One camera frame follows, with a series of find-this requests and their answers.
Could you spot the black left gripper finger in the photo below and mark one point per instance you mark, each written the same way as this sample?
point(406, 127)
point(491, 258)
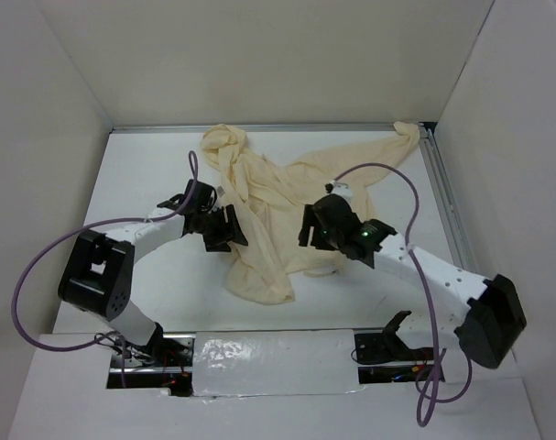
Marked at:
point(217, 242)
point(235, 232)

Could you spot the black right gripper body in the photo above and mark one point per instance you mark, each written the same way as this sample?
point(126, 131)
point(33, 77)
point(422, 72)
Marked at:
point(336, 240)

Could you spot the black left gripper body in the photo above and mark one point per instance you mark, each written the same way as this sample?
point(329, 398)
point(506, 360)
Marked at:
point(212, 221)

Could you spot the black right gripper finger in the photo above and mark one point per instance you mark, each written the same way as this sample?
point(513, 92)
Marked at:
point(314, 238)
point(307, 226)

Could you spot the cream yellow jacket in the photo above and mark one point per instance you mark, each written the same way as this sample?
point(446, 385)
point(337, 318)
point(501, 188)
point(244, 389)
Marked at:
point(269, 201)

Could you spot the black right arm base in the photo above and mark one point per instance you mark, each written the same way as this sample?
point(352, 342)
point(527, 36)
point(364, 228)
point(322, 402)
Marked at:
point(383, 357)

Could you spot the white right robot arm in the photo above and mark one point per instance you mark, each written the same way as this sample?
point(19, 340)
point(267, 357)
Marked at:
point(489, 312)

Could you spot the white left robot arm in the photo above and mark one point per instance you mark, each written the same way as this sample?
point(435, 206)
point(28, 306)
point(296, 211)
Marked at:
point(98, 276)

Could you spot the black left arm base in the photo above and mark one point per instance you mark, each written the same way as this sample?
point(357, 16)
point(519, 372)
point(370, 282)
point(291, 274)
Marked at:
point(168, 370)

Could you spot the white taped front board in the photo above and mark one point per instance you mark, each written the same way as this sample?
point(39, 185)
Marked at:
point(276, 363)

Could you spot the aluminium frame rail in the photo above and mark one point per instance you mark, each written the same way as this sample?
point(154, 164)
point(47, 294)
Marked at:
point(144, 161)

